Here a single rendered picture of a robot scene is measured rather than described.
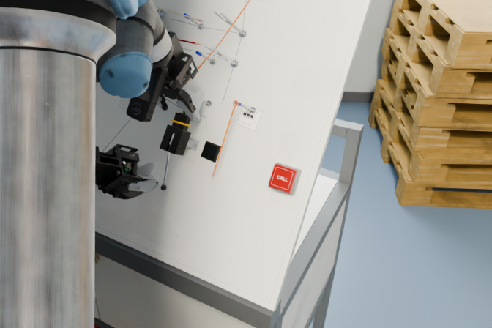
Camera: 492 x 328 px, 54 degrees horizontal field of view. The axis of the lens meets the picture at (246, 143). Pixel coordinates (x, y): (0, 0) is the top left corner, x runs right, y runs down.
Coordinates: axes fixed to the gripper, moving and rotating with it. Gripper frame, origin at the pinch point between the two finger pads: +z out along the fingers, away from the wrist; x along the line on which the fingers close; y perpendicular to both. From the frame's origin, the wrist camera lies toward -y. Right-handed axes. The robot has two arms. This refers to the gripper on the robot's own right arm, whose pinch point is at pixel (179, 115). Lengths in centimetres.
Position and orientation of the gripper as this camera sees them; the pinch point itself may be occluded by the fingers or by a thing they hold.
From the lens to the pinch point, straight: 106.2
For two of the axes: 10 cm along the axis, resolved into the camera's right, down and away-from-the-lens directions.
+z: 1.8, 4.8, 8.6
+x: -8.7, -3.3, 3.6
